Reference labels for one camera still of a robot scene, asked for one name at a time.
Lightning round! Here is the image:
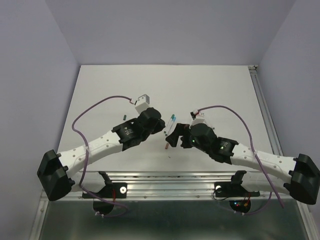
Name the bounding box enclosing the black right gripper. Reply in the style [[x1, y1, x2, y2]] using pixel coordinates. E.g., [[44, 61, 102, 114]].
[[165, 122, 210, 155]]

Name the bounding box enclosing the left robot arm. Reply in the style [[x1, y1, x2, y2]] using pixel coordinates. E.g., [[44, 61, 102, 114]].
[[37, 107, 165, 201]]

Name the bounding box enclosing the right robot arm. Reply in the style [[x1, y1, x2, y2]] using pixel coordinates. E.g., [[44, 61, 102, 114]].
[[165, 123, 320, 205]]

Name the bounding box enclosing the light blue cap marker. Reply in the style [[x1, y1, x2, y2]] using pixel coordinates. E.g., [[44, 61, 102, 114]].
[[165, 117, 176, 136]]

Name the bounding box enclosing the green cap marker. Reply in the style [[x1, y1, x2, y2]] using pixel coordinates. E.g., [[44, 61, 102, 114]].
[[163, 114, 175, 134]]

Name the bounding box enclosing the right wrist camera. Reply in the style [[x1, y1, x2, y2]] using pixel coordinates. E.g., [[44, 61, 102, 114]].
[[190, 110, 208, 126]]

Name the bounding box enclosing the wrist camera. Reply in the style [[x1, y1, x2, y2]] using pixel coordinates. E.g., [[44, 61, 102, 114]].
[[190, 110, 208, 126], [134, 94, 150, 114]]

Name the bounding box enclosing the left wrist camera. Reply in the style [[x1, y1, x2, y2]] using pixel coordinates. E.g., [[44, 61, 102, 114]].
[[134, 94, 150, 114]]

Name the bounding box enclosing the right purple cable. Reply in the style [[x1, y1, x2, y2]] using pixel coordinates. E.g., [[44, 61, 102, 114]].
[[199, 105, 285, 215]]

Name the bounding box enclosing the purple cable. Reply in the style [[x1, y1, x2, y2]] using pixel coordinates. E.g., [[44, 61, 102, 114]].
[[71, 95, 130, 217], [199, 105, 285, 215]]

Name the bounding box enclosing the aluminium front rail frame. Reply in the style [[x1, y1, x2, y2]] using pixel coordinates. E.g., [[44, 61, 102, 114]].
[[30, 171, 309, 240]]

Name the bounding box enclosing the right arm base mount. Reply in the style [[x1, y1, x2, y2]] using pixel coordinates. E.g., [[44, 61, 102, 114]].
[[212, 170, 260, 215]]

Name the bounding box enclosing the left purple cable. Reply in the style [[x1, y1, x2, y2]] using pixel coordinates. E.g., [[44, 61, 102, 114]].
[[71, 95, 130, 217]]

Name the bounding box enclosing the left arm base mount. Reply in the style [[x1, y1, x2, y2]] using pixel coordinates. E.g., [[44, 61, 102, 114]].
[[80, 171, 129, 218]]

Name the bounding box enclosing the aluminium right side rail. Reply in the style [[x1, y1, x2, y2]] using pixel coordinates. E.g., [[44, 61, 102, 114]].
[[247, 64, 288, 173]]

